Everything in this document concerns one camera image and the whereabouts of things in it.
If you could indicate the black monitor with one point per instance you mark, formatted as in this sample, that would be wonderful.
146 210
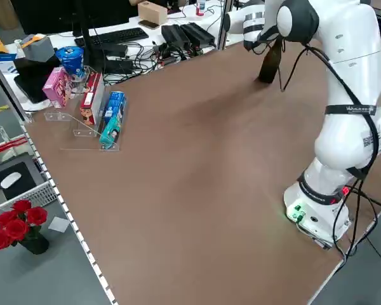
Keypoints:
73 12

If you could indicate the black keyboard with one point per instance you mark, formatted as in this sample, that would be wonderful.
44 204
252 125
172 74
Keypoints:
114 35

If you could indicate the white card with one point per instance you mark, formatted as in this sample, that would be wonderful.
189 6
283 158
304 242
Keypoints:
58 225

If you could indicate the blue white box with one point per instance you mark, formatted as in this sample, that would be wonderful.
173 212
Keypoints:
6 63

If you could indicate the black laptop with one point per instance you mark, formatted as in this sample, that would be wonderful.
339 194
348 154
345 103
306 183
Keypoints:
31 81

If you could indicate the white plastic basket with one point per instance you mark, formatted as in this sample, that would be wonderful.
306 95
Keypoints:
35 195

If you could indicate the pink snack box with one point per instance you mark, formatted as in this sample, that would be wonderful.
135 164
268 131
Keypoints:
57 87

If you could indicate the red roses in black vase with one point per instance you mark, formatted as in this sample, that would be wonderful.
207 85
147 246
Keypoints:
16 228

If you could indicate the small white red bottle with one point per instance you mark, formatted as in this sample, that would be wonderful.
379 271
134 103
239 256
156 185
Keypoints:
200 9

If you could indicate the dark smartphone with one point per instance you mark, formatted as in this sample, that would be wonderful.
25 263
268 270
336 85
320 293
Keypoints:
147 24

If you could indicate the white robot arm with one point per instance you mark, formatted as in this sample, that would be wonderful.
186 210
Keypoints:
346 79

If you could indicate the blue teal snack box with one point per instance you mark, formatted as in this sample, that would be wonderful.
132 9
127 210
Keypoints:
114 120

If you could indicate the blue round snack tub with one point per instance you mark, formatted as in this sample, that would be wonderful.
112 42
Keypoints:
71 62

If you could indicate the grey box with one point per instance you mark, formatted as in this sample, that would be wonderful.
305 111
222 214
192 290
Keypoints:
38 49

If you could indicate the aluminium frame post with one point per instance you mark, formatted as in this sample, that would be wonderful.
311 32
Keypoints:
224 25

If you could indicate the clear stepped acrylic shelf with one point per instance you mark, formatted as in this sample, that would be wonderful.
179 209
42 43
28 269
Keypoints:
82 131

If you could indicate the black mouse mat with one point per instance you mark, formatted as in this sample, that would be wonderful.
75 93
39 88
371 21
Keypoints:
22 187

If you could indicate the white computer mouse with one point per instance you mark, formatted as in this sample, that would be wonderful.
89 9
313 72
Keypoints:
10 180

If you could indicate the red brown snack box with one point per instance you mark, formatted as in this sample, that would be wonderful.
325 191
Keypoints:
90 101

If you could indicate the dark glass bottle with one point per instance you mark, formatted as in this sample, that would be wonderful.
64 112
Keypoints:
268 70

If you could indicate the brown cardboard box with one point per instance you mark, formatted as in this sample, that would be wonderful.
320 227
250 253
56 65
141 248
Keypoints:
152 12

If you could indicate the black ribbed power supply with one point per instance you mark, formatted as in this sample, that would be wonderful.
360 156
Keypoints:
198 33
174 35

